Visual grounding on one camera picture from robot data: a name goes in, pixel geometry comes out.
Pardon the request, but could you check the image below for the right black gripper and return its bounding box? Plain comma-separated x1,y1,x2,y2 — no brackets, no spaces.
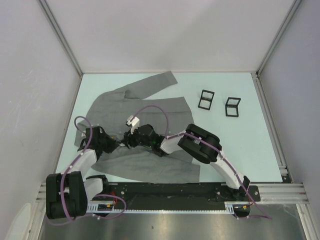
122,126,154,152

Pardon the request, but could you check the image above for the grey button-up shirt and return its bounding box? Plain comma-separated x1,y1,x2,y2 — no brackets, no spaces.
86,71,200,184

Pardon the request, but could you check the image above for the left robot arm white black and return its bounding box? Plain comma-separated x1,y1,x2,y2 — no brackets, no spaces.
45,126,119,220

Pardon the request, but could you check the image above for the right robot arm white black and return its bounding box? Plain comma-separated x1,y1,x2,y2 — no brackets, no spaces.
121,123,251,201

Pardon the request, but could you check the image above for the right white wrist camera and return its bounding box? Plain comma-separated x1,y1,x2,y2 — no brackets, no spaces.
125,115,140,134

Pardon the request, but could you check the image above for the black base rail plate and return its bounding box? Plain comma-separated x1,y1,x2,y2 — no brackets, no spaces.
104,181,261,210

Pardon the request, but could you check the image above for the white slotted cable duct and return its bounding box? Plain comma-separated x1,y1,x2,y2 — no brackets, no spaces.
86,203,235,215

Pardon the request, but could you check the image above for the black frame stand left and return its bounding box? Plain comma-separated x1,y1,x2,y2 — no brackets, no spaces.
197,89,215,111

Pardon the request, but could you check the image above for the black frame stand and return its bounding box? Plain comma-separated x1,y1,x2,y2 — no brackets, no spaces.
197,89,215,111
225,96,242,118

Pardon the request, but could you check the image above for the black frame stand right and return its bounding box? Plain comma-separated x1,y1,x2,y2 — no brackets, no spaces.
225,96,242,118

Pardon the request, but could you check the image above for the aluminium frame post right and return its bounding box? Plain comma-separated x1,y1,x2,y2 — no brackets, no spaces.
255,0,305,77

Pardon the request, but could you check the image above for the aluminium frame post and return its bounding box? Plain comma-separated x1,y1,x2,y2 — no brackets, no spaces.
36,0,84,77
255,0,305,77

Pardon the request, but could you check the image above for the aluminium frame post left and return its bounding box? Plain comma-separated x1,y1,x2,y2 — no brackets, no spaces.
36,0,84,77

